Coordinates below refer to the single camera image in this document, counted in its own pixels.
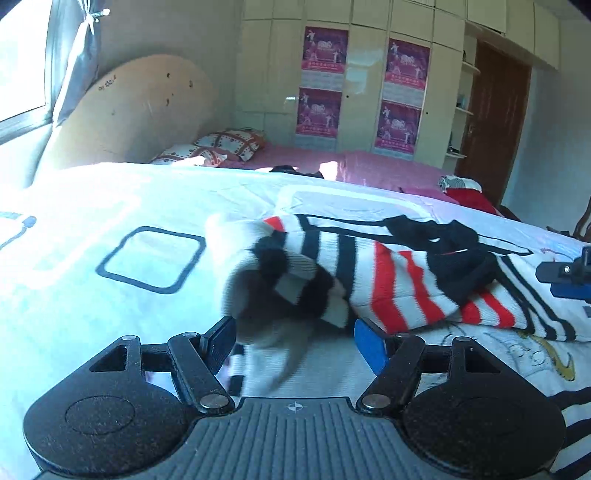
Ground cream overhead cabinets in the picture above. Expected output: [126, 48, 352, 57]
[465, 0, 588, 71]

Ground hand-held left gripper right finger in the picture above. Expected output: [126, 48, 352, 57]
[353, 318, 502, 412]

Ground dark wooden chair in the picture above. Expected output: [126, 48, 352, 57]
[545, 191, 591, 241]

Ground grey curtain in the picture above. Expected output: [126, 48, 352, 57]
[45, 0, 112, 126]

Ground black garment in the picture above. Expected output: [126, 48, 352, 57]
[385, 215, 498, 306]

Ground striped knit sweater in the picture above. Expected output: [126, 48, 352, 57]
[205, 213, 579, 398]

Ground purple wall poster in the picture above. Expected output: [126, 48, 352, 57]
[374, 102, 422, 161]
[386, 39, 431, 108]
[295, 87, 343, 149]
[302, 26, 349, 89]

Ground black clothes pile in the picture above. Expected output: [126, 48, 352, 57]
[268, 164, 325, 179]

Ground pink bed sheet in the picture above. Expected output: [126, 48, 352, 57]
[240, 145, 462, 200]

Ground window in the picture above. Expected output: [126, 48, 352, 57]
[0, 0, 57, 136]

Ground brown wooden door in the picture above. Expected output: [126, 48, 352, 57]
[456, 39, 533, 207]

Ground green white striped cloth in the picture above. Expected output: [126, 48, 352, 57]
[438, 175, 484, 193]

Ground cream wardrobe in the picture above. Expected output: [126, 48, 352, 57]
[235, 0, 481, 178]

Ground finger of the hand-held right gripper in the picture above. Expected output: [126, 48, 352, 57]
[536, 261, 591, 304]

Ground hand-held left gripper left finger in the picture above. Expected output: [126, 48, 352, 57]
[89, 316, 238, 414]

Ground patterned pillow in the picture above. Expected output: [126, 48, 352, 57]
[193, 130, 267, 161]
[150, 143, 228, 167]

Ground red garment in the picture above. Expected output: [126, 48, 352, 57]
[445, 186, 503, 216]

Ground cream wooden headboard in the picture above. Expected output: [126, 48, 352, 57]
[45, 55, 219, 170]

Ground white printed bed sheet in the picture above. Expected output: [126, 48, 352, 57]
[0, 161, 591, 480]

